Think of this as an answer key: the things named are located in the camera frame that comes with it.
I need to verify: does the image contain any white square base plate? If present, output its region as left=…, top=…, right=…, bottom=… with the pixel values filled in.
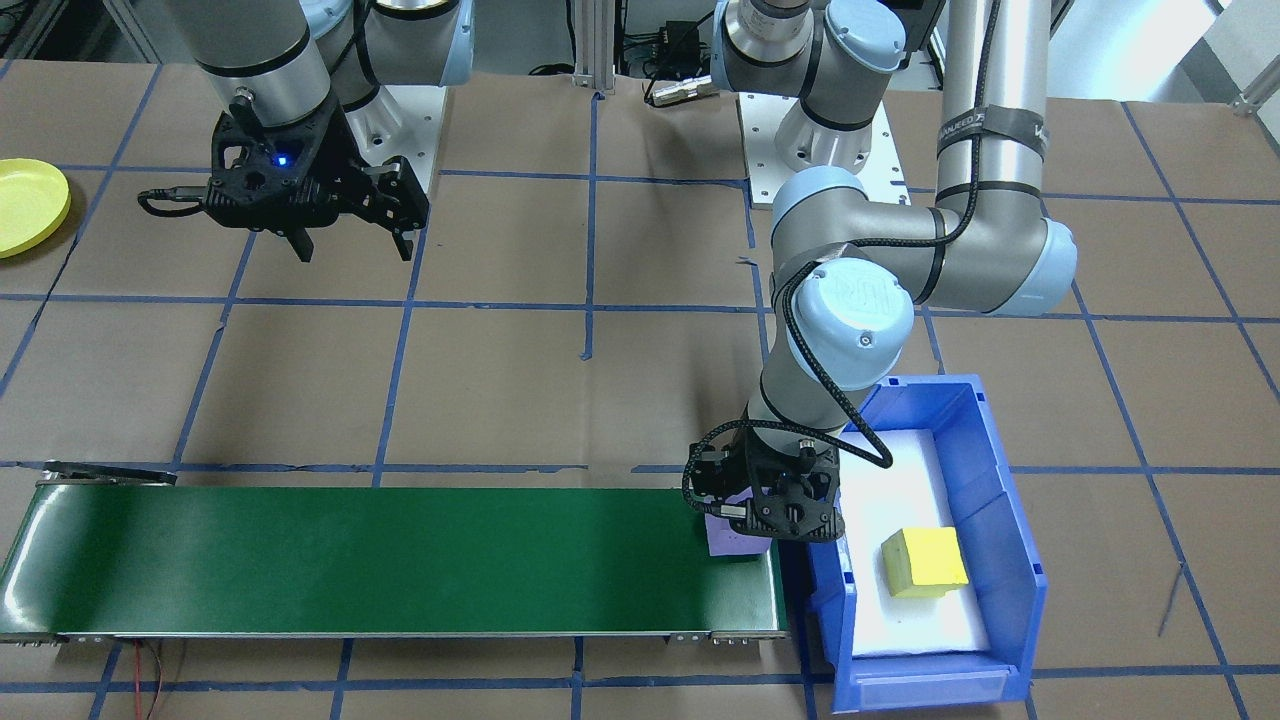
left=338, top=84, right=447, bottom=198
left=738, top=93, right=913, bottom=212

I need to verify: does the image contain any white foam pad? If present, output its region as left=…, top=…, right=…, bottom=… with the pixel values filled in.
left=838, top=428, right=992, bottom=659

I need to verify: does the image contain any thin black conveyor wire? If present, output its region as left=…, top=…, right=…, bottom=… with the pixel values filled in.
left=150, top=640, right=193, bottom=706

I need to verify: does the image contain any purple foam block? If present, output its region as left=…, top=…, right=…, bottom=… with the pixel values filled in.
left=705, top=490, right=772, bottom=561

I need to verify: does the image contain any yellow foam block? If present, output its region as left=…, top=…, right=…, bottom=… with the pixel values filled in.
left=880, top=527, right=971, bottom=601

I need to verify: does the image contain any grey metal bar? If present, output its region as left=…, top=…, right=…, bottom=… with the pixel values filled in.
left=100, top=0, right=167, bottom=67

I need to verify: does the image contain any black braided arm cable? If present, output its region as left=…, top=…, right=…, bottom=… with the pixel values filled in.
left=683, top=0, right=1004, bottom=516

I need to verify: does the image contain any blue plastic bin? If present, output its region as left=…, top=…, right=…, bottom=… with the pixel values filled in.
left=800, top=374, right=1050, bottom=714

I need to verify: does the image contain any red conveyor wire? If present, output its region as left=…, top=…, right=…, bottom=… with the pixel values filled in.
left=126, top=640, right=167, bottom=720

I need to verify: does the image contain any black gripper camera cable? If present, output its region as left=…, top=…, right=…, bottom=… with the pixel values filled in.
left=137, top=187, right=213, bottom=218

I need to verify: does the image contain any black power box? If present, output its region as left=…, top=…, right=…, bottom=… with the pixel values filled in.
left=654, top=19, right=717, bottom=72

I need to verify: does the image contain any silver arm base connector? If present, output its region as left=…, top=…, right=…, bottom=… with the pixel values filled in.
left=644, top=77, right=717, bottom=107

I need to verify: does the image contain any green conveyor belt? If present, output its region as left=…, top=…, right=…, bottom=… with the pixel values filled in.
left=0, top=461, right=792, bottom=647

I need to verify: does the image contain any yellow plate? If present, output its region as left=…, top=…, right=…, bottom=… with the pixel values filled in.
left=0, top=158, right=72, bottom=260

